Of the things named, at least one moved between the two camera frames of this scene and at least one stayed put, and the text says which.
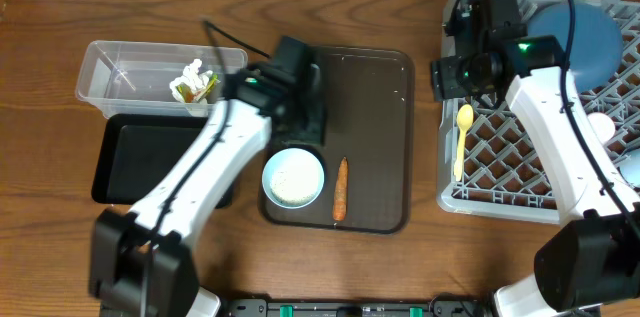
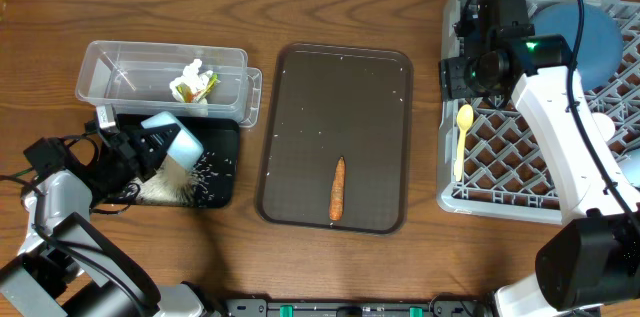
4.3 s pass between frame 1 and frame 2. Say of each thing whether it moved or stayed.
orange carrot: stayed
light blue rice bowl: moved
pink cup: stayed
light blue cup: stayed
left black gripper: moved
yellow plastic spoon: stayed
